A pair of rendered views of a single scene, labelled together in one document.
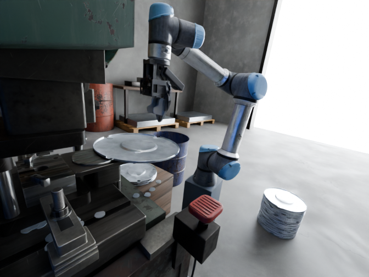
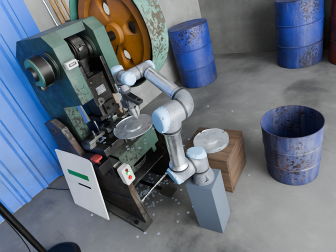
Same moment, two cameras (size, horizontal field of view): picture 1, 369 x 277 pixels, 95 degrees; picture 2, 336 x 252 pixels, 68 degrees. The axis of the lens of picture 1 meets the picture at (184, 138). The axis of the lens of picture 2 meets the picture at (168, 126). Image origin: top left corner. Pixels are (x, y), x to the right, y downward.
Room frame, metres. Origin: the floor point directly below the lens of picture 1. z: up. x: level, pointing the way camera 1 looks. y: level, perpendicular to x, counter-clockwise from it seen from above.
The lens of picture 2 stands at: (0.96, -1.34, 1.62)
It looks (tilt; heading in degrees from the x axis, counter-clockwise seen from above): 31 degrees down; 96
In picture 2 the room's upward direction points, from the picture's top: 19 degrees counter-clockwise
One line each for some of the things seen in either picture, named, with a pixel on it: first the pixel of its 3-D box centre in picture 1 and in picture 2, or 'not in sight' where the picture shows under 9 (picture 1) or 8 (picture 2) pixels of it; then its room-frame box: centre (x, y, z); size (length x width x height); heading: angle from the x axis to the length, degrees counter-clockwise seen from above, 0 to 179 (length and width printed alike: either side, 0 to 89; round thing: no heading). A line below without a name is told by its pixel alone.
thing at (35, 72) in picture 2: not in sight; (76, 53); (0.35, 0.33, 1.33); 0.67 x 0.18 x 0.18; 49
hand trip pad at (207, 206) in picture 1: (203, 218); (98, 161); (0.31, -0.06, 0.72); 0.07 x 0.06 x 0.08; 139
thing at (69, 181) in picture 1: (45, 176); (111, 124); (0.36, 0.33, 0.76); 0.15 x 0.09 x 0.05; 49
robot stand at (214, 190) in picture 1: (200, 209); (209, 199); (0.94, -0.15, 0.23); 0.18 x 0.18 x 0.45; 59
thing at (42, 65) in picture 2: not in sight; (43, 72); (0.18, 0.16, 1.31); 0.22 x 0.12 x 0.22; 139
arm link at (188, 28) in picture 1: (185, 35); (128, 76); (0.69, 0.04, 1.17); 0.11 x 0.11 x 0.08; 32
